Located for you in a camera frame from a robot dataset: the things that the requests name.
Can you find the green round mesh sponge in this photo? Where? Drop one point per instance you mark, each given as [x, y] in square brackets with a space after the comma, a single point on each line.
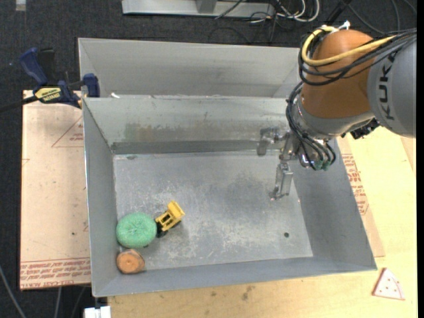
[136, 230]

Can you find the yellow toy truck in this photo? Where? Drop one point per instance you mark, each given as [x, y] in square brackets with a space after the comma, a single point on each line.
[169, 219]

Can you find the round brown wood slice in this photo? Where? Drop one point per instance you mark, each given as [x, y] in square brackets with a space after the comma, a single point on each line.
[130, 261]

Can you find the brown cardboard board red print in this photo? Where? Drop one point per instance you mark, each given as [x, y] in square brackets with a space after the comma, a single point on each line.
[49, 194]

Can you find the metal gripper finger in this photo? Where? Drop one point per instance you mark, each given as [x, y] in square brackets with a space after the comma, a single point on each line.
[284, 179]
[266, 136]

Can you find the grey metal bin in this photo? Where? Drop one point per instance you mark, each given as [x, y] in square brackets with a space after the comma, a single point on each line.
[215, 210]

